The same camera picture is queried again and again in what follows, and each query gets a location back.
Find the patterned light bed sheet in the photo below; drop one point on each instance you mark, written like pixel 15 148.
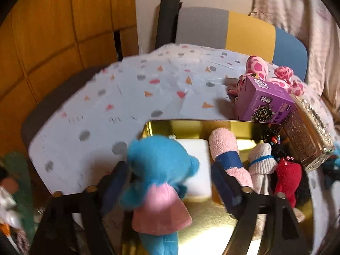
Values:
pixel 132 90

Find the green cloth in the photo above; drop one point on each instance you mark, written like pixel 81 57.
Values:
pixel 21 170

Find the pink towel navy band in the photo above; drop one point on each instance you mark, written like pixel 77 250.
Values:
pixel 223 143

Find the glittery gold box lid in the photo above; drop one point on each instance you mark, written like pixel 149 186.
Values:
pixel 302 135

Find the pink spotted plush toy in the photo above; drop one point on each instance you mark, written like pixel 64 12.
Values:
pixel 256 66

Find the pale patterned curtain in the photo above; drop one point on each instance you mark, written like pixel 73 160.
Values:
pixel 305 18

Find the purple cardboard box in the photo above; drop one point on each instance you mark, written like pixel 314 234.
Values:
pixel 263 98

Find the white folded pad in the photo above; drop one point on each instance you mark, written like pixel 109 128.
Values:
pixel 196 164

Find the grey yellow blue headboard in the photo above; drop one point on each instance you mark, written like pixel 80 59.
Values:
pixel 249 32

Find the wooden wardrobe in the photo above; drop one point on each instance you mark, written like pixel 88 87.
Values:
pixel 53 32

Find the blue plush toy pink dress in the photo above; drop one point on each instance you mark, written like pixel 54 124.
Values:
pixel 159 159

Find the white plastic bag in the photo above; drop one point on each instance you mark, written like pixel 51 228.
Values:
pixel 8 209

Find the white sock doll blue band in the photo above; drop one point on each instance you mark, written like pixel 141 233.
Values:
pixel 261 154

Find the black rolled mat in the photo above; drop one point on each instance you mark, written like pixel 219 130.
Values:
pixel 167 21

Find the teal plush toy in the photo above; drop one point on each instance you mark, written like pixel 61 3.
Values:
pixel 335 162

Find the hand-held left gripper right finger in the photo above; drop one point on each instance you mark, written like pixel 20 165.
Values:
pixel 225 191

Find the gold tin box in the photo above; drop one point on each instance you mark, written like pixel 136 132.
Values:
pixel 212 225

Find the dark grey bed base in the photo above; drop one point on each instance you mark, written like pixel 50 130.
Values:
pixel 47 106

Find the red plush doll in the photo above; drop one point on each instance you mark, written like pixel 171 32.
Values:
pixel 288 175

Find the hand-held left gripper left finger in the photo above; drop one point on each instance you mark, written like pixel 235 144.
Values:
pixel 117 183

